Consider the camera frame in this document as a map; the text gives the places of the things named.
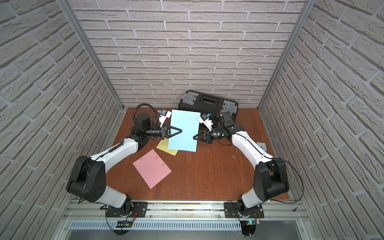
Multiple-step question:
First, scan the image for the light blue paper sheet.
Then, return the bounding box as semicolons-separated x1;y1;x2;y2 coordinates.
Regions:
168;110;201;152

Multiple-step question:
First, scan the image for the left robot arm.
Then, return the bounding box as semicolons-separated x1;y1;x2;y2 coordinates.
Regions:
66;110;182;209

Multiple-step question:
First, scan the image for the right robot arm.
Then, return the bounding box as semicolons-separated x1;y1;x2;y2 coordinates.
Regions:
193;112;290;210

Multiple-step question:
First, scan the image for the yellow paper sheet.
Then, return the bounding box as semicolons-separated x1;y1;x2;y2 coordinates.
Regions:
157;139;178;156

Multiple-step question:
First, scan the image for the black plastic toolbox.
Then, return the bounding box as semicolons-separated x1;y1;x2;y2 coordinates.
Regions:
178;91;239;122

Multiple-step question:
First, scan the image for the pink paper sheet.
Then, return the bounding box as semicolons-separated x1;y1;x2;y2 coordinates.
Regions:
133;150;172;189

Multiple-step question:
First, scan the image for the small teal alarm clock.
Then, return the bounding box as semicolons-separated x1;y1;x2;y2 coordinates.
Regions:
257;142;267;152

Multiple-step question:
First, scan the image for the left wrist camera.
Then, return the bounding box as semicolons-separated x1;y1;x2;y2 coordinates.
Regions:
157;109;172;127

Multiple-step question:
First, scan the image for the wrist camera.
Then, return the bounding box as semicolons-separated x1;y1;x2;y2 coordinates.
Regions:
157;109;172;127
198;114;214;132

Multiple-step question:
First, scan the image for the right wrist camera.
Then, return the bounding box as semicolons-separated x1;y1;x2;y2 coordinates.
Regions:
198;114;214;132

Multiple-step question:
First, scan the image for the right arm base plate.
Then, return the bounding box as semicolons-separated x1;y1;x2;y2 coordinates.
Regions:
224;201;265;219

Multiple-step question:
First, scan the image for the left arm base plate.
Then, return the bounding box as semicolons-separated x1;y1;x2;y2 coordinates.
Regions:
106;201;149;218

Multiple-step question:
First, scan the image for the aluminium front rail frame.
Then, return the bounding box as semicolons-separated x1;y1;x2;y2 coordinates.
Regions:
60;200;309;233

